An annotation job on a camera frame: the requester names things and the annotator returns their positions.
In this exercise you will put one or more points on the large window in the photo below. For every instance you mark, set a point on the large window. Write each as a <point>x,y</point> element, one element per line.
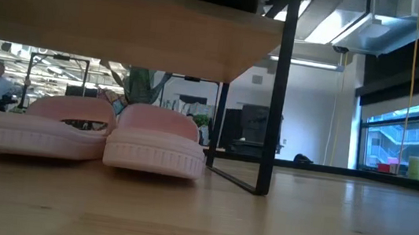
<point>388,142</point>

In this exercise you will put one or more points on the pink rubber slide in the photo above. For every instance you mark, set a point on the pink rubber slide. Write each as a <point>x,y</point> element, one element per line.
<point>32,141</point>
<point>154,154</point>

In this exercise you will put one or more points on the small green plant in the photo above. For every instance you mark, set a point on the small green plant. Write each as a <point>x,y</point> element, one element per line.
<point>202,120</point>

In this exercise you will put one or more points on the black dome object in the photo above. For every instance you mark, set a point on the black dome object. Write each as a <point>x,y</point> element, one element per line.
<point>303,159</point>

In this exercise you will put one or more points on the silver ceiling duct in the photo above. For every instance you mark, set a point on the silver ceiling duct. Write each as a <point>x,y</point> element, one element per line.
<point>393,35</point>

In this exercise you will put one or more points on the black cabinet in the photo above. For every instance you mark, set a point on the black cabinet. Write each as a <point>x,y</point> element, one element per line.
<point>252,126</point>

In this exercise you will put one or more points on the black rig frame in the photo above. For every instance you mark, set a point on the black rig frame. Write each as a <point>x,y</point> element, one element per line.
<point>60,57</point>
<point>192,79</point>

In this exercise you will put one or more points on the wooden shelf with black legs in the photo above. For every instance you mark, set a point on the wooden shelf with black legs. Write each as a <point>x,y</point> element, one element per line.
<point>125,21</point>

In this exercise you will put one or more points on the colourful patterned cloth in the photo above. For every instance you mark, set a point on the colourful patterned cloth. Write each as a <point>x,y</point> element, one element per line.
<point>117,97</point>

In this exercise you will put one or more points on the black aluminium table frame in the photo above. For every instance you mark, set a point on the black aluminium table frame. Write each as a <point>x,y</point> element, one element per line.
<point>345,172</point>

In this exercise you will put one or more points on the ceiling light tube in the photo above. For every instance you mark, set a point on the ceiling light tube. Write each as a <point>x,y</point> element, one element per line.
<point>306,62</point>

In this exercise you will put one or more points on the yellow-green cylinder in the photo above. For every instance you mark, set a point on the yellow-green cylinder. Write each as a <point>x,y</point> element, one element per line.
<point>417,169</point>

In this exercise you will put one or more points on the snake plant in white pot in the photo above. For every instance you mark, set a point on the snake plant in white pot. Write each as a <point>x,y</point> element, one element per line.
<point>143,86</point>

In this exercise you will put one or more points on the red box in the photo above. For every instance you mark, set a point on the red box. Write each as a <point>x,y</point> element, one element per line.
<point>383,167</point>

